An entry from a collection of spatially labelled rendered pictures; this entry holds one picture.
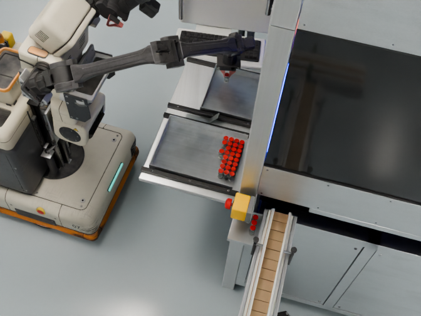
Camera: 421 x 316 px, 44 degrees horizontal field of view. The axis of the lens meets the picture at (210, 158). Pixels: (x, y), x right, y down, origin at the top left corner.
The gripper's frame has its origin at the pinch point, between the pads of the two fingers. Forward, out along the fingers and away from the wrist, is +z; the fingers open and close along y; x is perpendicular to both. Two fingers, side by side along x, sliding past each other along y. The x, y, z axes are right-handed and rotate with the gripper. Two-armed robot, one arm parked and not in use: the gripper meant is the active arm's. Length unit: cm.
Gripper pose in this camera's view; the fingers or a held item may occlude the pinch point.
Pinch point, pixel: (227, 75)
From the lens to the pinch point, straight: 236.4
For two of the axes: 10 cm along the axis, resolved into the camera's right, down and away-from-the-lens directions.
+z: -0.7, 5.5, 8.3
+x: 0.1, -8.4, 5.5
